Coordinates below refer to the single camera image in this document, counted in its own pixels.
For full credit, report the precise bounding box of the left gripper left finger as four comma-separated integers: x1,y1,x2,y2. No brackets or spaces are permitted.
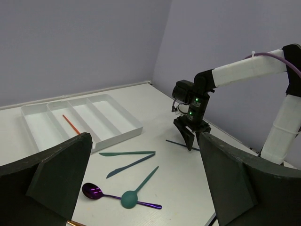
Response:
0,132,93,226

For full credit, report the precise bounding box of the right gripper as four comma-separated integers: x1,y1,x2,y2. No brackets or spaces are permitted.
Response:
172,80,214,151

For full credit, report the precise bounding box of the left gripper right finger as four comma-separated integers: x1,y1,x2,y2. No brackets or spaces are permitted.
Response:
198,133,301,226

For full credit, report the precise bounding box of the dark blue chopstick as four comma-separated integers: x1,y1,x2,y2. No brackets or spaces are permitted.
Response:
166,139,200,152

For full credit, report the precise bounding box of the orange chopstick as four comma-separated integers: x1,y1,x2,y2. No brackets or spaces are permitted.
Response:
62,114,80,135

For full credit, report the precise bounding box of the teal plastic spoon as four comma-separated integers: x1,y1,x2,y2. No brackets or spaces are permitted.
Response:
121,166,159,209

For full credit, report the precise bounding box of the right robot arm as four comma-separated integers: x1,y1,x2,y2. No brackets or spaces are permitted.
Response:
172,43,301,169

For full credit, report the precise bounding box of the rose gold fork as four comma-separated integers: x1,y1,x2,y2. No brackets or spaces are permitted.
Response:
67,220,85,226

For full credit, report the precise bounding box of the purple metal spoon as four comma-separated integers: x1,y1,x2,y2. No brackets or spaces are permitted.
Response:
82,183,162,210

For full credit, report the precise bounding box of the teal plastic knife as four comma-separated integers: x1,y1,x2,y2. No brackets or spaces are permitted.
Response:
99,151,156,157

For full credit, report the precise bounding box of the dark blue plastic knife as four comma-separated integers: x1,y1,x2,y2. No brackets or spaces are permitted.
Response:
106,153,155,179

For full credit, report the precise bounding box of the white cutlery tray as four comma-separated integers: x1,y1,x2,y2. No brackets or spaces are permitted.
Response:
21,94,143,153

